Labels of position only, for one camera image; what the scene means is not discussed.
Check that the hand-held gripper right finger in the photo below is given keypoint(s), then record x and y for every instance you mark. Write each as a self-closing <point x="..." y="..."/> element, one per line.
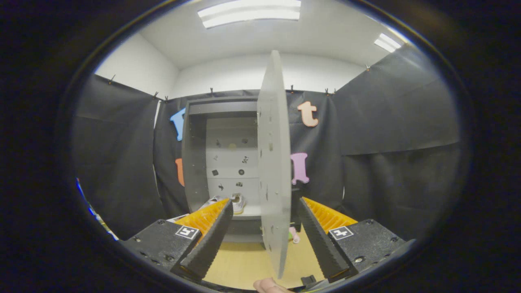
<point x="319" y="240"/>

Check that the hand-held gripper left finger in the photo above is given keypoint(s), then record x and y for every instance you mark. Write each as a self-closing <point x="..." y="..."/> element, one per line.
<point x="209" y="244"/>

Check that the white shoe with yellow sole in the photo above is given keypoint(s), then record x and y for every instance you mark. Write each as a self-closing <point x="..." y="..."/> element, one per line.
<point x="238" y="203"/>

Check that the grey shoe cabinet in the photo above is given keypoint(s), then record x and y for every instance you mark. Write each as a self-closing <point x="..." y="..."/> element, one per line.
<point x="195" y="162"/>

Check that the white shoe cabinet door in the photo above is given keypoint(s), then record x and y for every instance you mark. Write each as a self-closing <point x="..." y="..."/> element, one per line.
<point x="274" y="162"/>

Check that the white cabinet shelf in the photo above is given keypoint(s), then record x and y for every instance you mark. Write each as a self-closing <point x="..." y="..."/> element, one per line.
<point x="250" y="212"/>

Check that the small pink toy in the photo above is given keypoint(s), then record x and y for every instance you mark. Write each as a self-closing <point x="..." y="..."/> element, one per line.
<point x="294" y="236"/>

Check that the white book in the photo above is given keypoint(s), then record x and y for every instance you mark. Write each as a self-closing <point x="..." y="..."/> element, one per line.
<point x="178" y="218"/>

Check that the black backdrop cloth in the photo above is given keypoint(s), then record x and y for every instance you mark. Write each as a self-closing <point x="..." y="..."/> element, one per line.
<point x="386" y="162"/>

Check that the blue and white object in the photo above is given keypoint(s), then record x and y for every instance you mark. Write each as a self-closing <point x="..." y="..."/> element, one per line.
<point x="83" y="195"/>

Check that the small ceiling light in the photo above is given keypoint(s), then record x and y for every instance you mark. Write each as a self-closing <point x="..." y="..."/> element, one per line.
<point x="387" y="42"/>

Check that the large ceiling light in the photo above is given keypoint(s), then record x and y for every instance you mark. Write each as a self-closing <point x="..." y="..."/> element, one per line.
<point x="250" y="13"/>

